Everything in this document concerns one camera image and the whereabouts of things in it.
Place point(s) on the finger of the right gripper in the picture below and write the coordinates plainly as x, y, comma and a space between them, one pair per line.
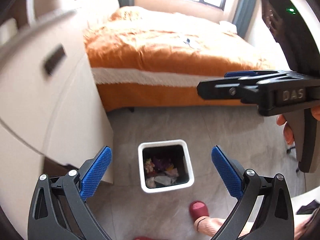
257, 73
226, 89

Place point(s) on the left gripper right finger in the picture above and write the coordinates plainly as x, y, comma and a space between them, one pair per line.
275, 217

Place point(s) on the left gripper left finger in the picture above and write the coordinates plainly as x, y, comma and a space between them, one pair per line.
46, 217

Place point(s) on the trash inside bin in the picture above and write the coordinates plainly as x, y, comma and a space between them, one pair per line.
160, 172

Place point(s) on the white square trash bin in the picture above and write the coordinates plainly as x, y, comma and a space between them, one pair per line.
177, 151

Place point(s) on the teal curtain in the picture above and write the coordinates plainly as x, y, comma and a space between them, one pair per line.
243, 14

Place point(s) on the red slipper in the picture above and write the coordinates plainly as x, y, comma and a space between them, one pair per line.
198, 209

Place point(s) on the white bedside cabinet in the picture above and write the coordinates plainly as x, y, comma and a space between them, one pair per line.
49, 99

